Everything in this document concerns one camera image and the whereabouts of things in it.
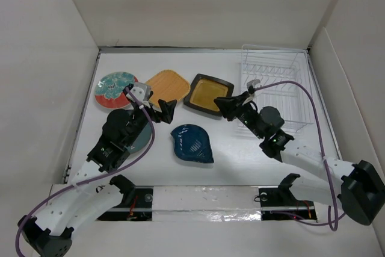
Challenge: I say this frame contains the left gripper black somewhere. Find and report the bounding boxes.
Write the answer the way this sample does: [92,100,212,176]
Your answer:
[125,99,176,147]

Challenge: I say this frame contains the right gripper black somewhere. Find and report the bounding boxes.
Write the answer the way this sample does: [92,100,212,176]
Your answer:
[214,91,264,140]

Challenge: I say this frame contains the woven bamboo square plate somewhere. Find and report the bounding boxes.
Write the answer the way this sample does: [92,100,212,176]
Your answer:
[146,70,191,105]

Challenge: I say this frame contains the teal round plate white blossoms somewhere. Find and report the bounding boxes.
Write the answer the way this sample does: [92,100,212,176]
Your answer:
[125,110,152,154]

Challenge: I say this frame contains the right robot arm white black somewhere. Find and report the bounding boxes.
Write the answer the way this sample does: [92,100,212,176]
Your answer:
[214,92,384,226]

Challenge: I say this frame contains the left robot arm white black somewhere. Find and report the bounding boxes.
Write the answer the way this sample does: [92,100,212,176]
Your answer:
[14,99,177,256]

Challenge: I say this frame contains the brown black square plate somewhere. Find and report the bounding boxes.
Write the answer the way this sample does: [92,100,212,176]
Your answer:
[183,73,234,117]

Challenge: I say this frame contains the dark blue leaf-shaped plate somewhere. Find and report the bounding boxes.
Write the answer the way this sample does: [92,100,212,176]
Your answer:
[170,124,214,164]

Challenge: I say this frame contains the red teal floral round plate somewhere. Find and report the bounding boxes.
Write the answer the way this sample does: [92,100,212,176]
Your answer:
[94,72,138,110]

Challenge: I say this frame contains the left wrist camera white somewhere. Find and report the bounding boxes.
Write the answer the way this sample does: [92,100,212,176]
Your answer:
[123,82,153,108]

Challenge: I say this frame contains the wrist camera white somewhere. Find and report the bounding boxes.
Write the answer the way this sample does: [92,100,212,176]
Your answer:
[246,79,262,94]
[123,82,153,108]

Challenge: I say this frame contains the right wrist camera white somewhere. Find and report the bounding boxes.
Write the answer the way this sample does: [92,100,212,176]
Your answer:
[246,79,262,94]

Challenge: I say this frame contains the white wire dish rack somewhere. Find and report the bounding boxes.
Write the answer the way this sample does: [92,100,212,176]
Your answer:
[233,44,316,139]

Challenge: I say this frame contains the aluminium base rail with mounts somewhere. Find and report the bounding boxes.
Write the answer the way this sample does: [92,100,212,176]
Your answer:
[98,186,317,222]

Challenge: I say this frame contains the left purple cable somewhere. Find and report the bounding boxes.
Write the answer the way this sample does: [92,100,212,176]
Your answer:
[14,87,156,257]

